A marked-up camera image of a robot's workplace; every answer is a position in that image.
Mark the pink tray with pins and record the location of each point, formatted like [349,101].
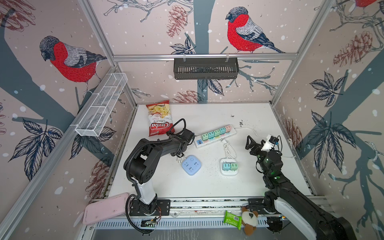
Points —
[105,209]

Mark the white multicolour power strip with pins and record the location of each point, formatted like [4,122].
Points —
[199,143]

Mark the white cube power socket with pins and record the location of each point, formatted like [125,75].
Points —
[228,173]

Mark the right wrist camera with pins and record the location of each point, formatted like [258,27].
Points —
[269,143]

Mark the red white cassava chips bag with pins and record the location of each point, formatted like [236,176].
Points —
[160,118]

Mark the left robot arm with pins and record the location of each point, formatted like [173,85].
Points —
[141,165]

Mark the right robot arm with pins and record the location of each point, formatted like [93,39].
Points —
[284,198]

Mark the white mesh wall basket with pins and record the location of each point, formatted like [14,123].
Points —
[95,118]

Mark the black wire basket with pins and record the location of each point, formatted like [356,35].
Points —
[206,68]

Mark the blue cube power socket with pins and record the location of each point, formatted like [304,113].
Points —
[191,165]

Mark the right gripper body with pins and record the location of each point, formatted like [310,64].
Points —
[258,151]

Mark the white power cable blue cube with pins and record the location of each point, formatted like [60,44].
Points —
[180,158]

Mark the green wipes packet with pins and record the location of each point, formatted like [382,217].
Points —
[233,220]

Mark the brown white plush toy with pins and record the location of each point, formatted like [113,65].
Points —
[249,221]

